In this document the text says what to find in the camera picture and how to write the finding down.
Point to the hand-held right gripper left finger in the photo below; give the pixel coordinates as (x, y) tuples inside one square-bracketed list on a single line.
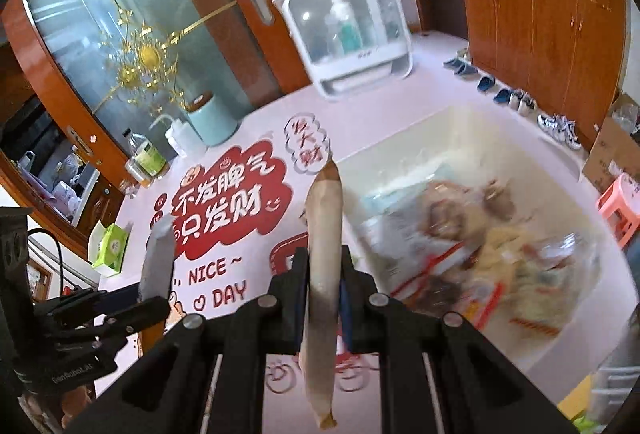
[(300, 299)]

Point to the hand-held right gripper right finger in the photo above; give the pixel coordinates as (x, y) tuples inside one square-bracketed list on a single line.
[(345, 311)]

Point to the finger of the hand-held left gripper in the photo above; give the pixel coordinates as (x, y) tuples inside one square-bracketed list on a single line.
[(100, 298), (145, 311)]

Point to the silver orange bar packet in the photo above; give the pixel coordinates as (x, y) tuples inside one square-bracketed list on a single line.
[(157, 259)]

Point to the beige cracker packet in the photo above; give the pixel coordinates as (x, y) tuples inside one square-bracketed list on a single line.
[(324, 234)]

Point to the pile of mixed snacks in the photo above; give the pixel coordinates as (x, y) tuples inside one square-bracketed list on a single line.
[(475, 254)]

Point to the white plastic basket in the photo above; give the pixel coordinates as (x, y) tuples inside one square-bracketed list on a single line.
[(410, 153)]

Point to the green tissue box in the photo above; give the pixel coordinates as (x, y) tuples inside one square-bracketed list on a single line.
[(112, 246)]

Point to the small glass jar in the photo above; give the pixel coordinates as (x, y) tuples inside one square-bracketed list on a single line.
[(133, 178)]

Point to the clear bottle green label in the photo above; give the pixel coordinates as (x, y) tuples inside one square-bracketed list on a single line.
[(150, 157)]

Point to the white squeeze bottle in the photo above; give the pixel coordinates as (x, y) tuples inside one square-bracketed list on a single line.
[(185, 141)]

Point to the printed pink table mat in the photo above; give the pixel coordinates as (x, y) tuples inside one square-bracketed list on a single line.
[(260, 118)]

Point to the white storage organizer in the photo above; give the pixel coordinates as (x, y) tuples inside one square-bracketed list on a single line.
[(350, 73)]

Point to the blue slipper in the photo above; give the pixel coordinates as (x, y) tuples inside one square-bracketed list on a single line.
[(486, 83), (502, 96)]

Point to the white bottle teal label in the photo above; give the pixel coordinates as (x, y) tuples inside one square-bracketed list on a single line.
[(347, 36)]

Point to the grey slipper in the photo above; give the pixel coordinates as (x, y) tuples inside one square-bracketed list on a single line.
[(466, 70), (452, 63)]

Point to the grey white sneaker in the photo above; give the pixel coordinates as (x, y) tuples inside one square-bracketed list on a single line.
[(527, 105), (515, 98)]

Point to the translucent plastic box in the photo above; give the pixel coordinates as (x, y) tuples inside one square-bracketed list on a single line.
[(605, 394)]

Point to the white black sneaker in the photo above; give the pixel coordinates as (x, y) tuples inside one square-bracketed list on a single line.
[(570, 133), (550, 122)]

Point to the pale green slipper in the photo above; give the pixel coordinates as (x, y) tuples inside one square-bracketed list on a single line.
[(467, 55)]

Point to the wooden framed glass door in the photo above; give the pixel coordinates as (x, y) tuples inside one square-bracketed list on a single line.
[(100, 13)]

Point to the pink plastic stool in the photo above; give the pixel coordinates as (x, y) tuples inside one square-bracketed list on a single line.
[(620, 209)]

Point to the cardboard box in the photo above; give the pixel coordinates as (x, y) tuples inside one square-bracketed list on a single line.
[(605, 153)]

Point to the wooden cabinet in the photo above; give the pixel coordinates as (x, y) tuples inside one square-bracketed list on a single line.
[(540, 38)]

